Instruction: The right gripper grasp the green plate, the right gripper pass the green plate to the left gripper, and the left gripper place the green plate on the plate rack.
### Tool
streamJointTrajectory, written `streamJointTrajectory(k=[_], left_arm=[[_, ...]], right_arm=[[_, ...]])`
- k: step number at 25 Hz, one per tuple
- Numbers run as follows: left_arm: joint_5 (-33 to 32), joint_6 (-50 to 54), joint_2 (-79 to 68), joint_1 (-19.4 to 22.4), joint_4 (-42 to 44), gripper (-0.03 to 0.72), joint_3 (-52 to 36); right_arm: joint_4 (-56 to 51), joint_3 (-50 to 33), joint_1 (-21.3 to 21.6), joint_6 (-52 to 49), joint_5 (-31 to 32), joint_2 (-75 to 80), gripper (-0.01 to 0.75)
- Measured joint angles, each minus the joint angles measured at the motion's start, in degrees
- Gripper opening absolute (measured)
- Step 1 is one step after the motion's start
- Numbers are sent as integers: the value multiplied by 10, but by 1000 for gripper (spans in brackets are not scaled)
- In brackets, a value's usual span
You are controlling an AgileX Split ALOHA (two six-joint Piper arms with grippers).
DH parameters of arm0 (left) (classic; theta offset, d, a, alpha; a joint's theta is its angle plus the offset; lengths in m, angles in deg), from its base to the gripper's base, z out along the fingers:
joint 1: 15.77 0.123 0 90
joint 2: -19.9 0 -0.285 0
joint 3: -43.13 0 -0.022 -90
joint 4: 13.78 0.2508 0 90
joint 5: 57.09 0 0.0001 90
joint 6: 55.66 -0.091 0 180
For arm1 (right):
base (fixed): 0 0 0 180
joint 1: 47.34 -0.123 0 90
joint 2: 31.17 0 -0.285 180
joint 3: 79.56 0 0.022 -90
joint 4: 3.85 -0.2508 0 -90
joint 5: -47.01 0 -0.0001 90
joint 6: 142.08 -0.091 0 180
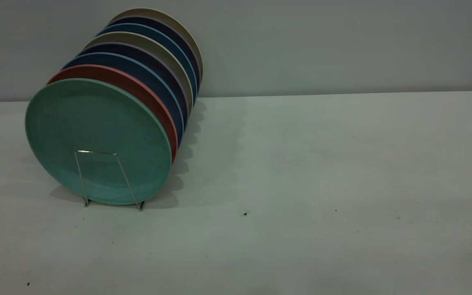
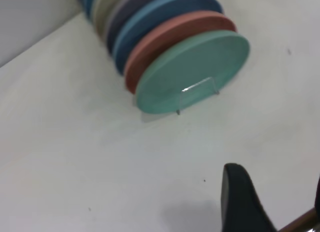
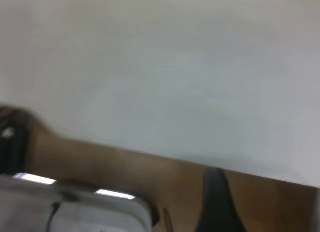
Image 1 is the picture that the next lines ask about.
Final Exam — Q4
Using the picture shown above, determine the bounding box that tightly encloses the navy plate purple rim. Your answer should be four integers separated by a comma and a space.
78, 42, 190, 120
107, 16, 201, 85

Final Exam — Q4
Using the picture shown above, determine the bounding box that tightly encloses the beige plastic plate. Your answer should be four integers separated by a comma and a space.
108, 8, 203, 81
82, 32, 195, 105

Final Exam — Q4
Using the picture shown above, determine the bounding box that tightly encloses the green plastic plate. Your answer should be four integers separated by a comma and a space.
25, 78, 173, 206

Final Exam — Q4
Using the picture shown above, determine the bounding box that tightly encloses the metal wire plate rack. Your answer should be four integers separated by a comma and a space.
74, 150, 145, 212

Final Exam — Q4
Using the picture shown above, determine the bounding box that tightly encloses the blue plate light-blue rim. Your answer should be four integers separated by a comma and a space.
62, 52, 185, 146

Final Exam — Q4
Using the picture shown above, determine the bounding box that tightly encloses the teal blue plastic plate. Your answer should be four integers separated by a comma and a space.
97, 23, 199, 97

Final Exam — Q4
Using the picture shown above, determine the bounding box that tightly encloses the pink plastic plate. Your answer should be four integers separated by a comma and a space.
47, 64, 178, 164

